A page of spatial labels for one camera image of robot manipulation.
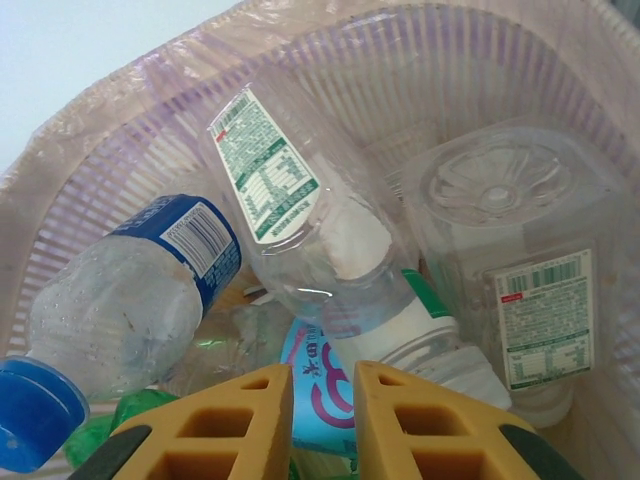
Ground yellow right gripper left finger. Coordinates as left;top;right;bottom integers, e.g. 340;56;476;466
67;363;295;480

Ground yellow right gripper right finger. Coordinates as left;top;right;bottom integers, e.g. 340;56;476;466
353;360;586;480

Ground green plastic bottle yellow cap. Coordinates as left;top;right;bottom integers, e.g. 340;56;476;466
62;387;181;469

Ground clear bottle light blue label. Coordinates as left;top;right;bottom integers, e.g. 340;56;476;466
278;319;362;459

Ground clear bottle dark blue label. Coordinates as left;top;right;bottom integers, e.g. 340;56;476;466
0;193;245;474

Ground clear bottle white green label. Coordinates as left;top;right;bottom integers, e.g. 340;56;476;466
197;82;514;411

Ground square clear bottle green label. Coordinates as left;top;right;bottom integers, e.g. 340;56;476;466
402;127;626;429

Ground beige plastic waste bin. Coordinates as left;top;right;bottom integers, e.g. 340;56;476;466
0;0;640;480

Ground purple translucent bin liner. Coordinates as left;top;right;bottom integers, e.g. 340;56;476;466
0;0;640;480

